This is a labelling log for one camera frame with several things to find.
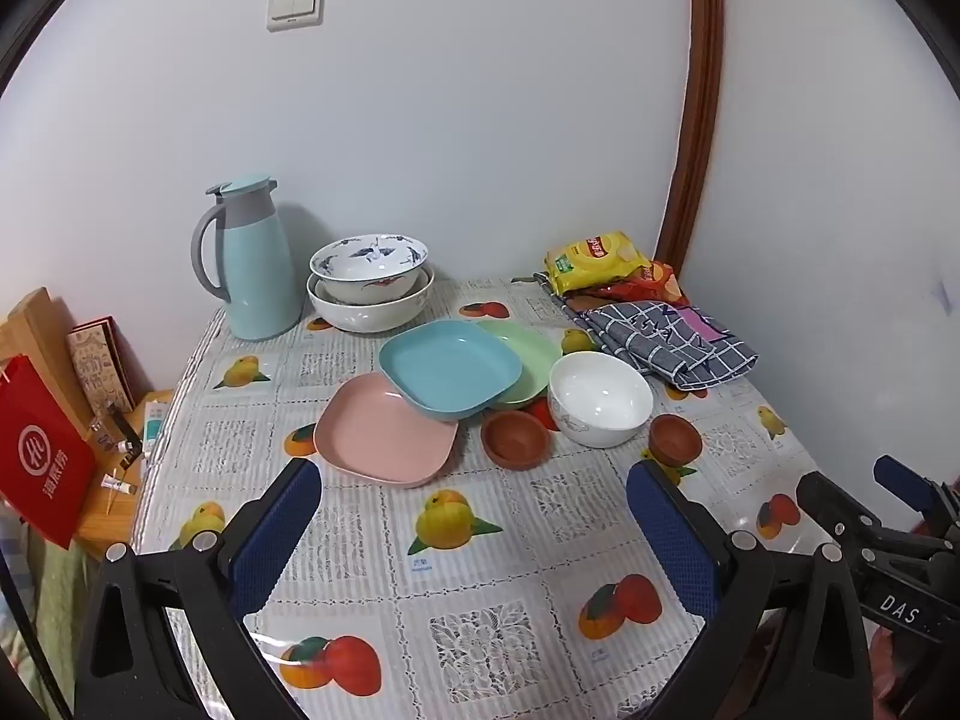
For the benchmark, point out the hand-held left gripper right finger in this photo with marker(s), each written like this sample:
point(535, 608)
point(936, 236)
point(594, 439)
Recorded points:
point(671, 540)

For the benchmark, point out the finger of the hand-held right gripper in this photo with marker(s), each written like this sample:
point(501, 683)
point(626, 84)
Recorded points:
point(896, 471)
point(832, 506)

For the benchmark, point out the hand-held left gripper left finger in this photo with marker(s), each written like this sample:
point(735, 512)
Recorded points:
point(274, 532)

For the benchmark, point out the small brown clay bowl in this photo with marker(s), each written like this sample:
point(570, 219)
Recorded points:
point(514, 441)
point(675, 439)

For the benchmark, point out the pink square plate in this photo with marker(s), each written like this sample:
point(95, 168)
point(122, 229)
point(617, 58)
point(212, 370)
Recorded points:
point(375, 435)

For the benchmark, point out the plain white bowl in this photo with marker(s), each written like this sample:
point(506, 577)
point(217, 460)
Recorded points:
point(600, 397)

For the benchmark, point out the green square plate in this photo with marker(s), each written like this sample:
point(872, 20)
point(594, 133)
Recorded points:
point(532, 356)

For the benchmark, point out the blue square plate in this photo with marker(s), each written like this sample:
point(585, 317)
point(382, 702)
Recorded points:
point(450, 367)

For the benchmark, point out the fruit print tablecloth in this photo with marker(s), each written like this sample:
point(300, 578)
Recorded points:
point(525, 510)

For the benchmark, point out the white green tube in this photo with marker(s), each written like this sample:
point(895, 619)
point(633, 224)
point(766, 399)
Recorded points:
point(155, 427)

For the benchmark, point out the wooden side table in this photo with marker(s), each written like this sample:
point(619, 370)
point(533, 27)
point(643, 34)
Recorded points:
point(112, 517)

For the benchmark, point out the small white bottle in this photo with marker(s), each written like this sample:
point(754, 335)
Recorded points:
point(118, 484)

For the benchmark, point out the black clip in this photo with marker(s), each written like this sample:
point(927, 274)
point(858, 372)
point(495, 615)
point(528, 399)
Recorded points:
point(124, 431)

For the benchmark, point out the grey checked cloth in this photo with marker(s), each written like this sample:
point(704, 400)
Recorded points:
point(675, 352)

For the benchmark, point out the green blanket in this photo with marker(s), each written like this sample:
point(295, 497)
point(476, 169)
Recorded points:
point(60, 615)

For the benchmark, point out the large white bowl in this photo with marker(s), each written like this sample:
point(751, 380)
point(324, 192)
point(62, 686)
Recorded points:
point(371, 313)

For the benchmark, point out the patterned gift box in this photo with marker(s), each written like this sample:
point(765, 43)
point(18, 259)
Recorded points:
point(97, 364)

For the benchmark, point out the red paper bag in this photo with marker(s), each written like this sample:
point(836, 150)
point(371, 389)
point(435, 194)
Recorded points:
point(41, 457)

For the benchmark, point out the red snack bag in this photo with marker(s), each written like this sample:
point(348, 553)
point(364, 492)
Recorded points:
point(652, 285)

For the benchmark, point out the light blue thermos jug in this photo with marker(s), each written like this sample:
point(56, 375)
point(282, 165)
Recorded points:
point(259, 270)

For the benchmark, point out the blue patterned white bowl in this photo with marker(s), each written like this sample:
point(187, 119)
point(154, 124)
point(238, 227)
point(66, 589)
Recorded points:
point(367, 259)

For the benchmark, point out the yellow snack bag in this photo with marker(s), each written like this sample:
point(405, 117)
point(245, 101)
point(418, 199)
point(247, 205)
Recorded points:
point(596, 259)

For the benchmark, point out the brown wooden door frame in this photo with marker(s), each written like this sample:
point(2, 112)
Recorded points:
point(701, 90)

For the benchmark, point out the white light switch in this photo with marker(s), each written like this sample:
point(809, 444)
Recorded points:
point(295, 6)

